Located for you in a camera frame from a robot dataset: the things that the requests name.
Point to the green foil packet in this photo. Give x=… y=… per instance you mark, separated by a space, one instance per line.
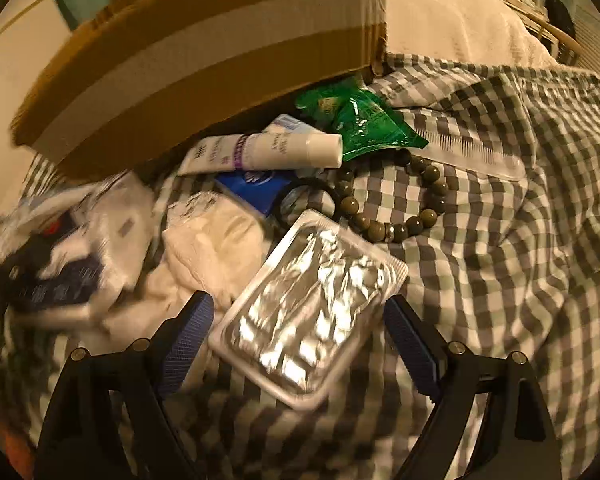
x=370 y=122

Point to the silver foil blister pack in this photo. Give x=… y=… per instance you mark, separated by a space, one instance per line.
x=305 y=310

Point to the white tube purple label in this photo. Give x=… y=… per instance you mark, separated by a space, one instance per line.
x=265 y=152

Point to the blue packet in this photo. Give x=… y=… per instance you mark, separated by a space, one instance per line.
x=250 y=187

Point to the clear plastic comb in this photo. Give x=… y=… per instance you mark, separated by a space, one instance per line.
x=480 y=157

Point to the brown cardboard box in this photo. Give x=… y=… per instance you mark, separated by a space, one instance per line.
x=205 y=50

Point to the black bag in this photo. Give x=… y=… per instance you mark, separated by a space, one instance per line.
x=560 y=15

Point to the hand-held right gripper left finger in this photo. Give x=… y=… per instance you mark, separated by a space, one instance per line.
x=187 y=345

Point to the white packet dark print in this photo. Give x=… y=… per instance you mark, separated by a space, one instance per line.
x=110 y=240

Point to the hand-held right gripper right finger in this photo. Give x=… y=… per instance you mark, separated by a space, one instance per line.
x=412 y=345

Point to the white wrapped gauze pack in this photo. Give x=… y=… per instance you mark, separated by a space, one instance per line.
x=215 y=240

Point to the cream blanket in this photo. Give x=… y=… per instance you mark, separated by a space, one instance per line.
x=455 y=20

